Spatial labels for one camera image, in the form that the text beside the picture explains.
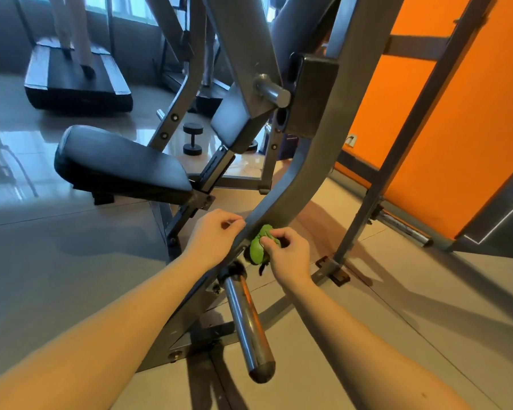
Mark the grey steel gym machine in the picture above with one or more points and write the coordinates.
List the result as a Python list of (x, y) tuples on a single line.
[(342, 98)]

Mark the person's right forearm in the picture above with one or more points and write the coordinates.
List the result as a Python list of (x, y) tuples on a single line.
[(368, 354)]

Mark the person's left forearm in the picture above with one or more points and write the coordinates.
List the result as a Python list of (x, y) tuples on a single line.
[(94, 337)]

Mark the person's left hand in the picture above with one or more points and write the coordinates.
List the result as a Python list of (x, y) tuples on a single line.
[(212, 237)]

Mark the white wall outlet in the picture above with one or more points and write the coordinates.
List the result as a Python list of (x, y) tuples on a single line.
[(350, 141)]

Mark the chrome weight storage peg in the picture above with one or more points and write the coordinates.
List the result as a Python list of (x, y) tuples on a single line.
[(248, 324), (402, 228)]

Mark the large black dumbbell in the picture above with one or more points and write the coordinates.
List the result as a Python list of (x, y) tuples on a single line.
[(192, 139)]

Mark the black treadmill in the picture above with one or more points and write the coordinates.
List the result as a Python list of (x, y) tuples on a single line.
[(77, 81), (197, 89)]

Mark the person's right hand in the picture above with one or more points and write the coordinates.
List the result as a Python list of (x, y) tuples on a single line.
[(289, 256)]

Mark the green cleaning cloth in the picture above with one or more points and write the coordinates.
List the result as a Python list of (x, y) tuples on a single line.
[(259, 247)]

